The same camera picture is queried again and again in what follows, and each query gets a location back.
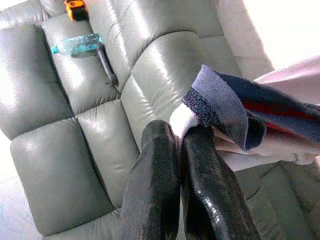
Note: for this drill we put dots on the white red navy-trimmed jersey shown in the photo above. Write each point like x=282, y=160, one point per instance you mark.
x=250, y=112

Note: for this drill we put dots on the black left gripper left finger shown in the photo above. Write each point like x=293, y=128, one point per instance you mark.
x=152, y=187

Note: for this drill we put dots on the orange black tape measure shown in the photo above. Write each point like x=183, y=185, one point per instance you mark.
x=76, y=10

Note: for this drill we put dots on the grey-green leather sofa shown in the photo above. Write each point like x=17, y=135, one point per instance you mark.
x=50, y=162

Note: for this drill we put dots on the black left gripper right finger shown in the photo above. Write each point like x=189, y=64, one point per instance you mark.
x=207, y=187

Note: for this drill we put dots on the clear teal water bottle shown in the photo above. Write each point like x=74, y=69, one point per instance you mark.
x=75, y=46

